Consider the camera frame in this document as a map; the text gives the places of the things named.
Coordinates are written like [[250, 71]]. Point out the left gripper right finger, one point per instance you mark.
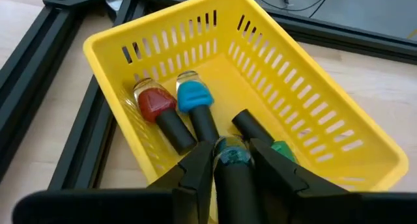
[[280, 178]]

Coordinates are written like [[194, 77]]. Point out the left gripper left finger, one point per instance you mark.
[[195, 172]]

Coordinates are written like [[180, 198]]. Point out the dark green nail polish bottle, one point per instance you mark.
[[233, 185]]

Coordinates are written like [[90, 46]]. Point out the light blue nail polish bottle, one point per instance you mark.
[[193, 97]]

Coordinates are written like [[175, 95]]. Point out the red nail polish bottle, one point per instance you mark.
[[156, 103]]

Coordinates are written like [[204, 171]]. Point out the yellow slotted plastic basket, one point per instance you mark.
[[224, 80]]

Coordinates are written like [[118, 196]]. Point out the black aluminium table frame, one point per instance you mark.
[[32, 61]]

